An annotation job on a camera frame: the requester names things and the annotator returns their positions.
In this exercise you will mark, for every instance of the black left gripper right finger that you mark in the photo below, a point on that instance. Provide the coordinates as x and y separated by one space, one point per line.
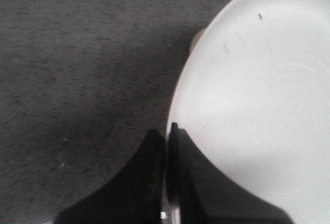
200 193

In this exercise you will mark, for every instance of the white round plate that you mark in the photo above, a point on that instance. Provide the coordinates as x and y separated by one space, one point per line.
254 97

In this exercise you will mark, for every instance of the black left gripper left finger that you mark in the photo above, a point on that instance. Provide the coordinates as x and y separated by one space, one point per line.
134 195

